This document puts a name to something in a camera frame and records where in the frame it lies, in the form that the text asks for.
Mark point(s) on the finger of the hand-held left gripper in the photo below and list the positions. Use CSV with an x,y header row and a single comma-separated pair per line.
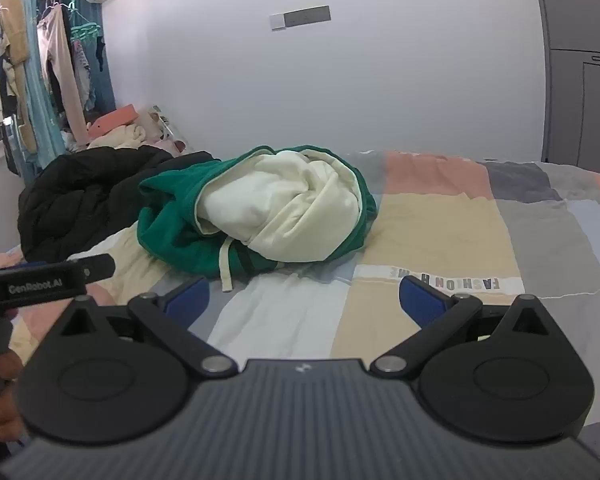
x,y
97,266

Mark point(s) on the cream plush blanket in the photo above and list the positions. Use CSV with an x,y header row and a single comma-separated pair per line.
x,y
125,136

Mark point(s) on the teal clothes hangers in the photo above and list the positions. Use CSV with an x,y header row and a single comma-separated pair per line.
x,y
85,32

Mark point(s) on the beige hanging garment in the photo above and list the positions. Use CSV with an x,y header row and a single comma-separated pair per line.
x,y
15,25

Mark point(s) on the patchwork bed sheet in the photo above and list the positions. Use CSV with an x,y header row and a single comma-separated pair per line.
x,y
430,230

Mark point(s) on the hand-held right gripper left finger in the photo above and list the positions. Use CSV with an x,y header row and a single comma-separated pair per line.
x,y
187,302

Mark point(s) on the pink plush toy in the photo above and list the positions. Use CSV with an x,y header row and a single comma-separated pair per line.
x,y
167,146

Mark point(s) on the grey door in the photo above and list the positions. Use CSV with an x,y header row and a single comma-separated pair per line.
x,y
580,110

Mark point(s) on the black puffer jacket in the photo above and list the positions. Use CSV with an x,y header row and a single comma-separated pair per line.
x,y
80,195

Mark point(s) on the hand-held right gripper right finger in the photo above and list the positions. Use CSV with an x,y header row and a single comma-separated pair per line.
x,y
422,302

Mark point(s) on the green hoodie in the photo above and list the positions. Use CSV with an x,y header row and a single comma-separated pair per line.
x,y
170,230

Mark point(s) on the wall switch panel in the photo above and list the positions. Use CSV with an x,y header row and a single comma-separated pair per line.
x,y
305,16

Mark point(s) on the light blue hanging garment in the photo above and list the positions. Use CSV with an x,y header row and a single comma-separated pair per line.
x,y
42,110

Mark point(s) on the person's left hand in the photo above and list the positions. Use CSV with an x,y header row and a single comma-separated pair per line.
x,y
7,417

